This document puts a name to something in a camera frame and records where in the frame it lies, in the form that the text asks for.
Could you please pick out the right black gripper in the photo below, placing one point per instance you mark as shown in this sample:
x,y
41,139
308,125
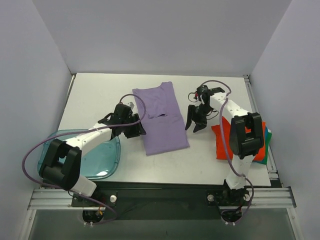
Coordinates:
x,y
196,113

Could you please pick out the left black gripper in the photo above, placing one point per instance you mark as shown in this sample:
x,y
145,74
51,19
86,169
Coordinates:
x,y
135,125

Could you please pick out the purple t shirt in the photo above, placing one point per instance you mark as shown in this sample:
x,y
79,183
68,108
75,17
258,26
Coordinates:
x,y
163,121

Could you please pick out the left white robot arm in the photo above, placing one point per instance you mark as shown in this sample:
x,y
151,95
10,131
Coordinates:
x,y
61,165

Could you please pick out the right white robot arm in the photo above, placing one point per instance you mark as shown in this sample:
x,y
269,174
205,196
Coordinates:
x,y
242,132

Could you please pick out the folded orange t shirt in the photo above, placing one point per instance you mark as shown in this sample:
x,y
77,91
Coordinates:
x,y
220,150

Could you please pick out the teal transparent plastic bin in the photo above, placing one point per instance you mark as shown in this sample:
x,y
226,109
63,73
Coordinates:
x,y
99,163

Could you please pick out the folded green t shirt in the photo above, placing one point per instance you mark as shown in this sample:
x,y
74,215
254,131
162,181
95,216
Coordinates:
x,y
266,150

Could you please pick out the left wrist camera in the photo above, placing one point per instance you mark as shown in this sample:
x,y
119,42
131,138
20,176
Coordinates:
x,y
131,105

